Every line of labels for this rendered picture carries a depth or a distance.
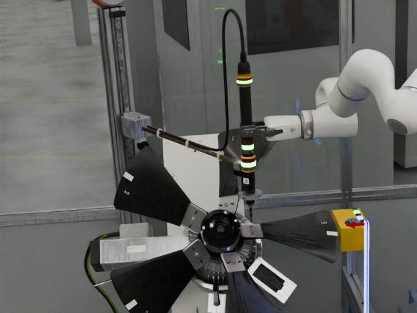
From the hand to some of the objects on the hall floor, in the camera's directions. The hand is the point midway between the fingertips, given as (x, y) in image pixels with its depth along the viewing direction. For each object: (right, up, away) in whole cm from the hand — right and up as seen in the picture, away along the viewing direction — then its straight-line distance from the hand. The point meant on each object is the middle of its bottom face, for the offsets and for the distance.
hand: (247, 128), depth 225 cm
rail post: (+44, -129, +80) cm, 158 cm away
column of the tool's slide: (-34, -126, +104) cm, 167 cm away
